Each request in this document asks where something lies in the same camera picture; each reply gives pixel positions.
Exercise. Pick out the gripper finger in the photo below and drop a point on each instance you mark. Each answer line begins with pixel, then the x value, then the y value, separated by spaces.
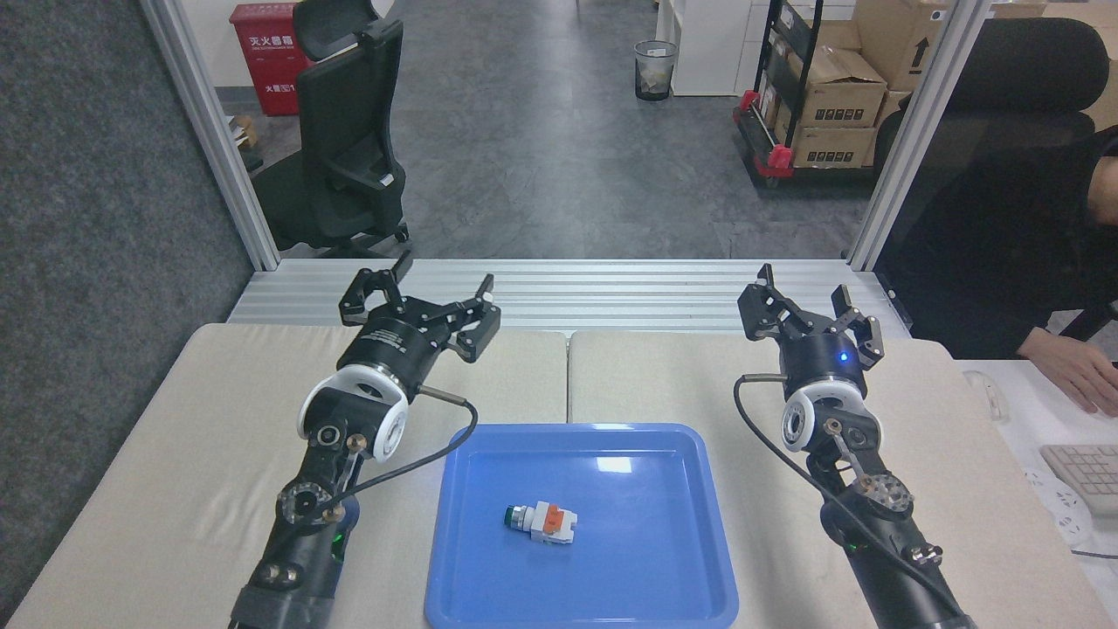
pixel 755 310
pixel 476 328
pixel 867 336
pixel 367 297

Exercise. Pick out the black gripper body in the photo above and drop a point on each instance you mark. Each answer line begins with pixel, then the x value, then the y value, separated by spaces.
pixel 393 345
pixel 821 362

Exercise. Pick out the green button switch part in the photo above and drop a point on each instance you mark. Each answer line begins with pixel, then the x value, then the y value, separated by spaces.
pixel 550 522

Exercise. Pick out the blue plastic tray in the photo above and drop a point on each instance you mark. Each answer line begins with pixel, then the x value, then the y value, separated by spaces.
pixel 629 577

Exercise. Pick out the person's hand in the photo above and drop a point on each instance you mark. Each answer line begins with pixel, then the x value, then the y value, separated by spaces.
pixel 1079 371

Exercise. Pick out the beige table pad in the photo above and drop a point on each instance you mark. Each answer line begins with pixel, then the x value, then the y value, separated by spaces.
pixel 218 393
pixel 664 376

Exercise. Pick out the silver ribbed aluminium platform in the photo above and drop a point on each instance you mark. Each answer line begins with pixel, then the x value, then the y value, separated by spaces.
pixel 611 293

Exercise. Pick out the black cart with red corners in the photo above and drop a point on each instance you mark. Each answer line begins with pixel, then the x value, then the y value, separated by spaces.
pixel 769 162

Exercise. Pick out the person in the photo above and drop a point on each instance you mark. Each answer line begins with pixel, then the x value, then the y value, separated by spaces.
pixel 987 245

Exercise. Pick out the black mesh office chair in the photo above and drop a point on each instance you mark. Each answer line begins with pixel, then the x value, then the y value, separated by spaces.
pixel 345 122

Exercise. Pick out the flat cardboard box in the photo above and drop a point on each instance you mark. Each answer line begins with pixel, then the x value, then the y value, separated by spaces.
pixel 830 147

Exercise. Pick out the open cardboard box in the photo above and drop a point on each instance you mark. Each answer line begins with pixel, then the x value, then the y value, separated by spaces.
pixel 838 87

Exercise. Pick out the red fire equipment box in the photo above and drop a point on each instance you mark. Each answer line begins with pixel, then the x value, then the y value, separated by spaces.
pixel 266 61

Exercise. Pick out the white computer keyboard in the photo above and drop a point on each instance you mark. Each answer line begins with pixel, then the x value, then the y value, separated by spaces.
pixel 1087 472

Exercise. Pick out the white power strip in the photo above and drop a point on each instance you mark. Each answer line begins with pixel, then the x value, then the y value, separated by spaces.
pixel 1061 515

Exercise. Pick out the white cabinet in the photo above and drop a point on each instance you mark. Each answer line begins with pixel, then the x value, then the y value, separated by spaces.
pixel 707 44

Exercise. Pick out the grey felt partition panel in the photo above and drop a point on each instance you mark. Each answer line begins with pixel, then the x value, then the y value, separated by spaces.
pixel 96 262

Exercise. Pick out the large cardboard box with arrow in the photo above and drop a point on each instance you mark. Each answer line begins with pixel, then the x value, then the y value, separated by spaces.
pixel 900 39

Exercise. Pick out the black padded office chair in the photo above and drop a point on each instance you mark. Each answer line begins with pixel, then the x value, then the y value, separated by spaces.
pixel 1031 70

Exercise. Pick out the silver aluminium post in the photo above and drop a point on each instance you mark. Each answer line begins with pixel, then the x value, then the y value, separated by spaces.
pixel 917 131
pixel 214 131

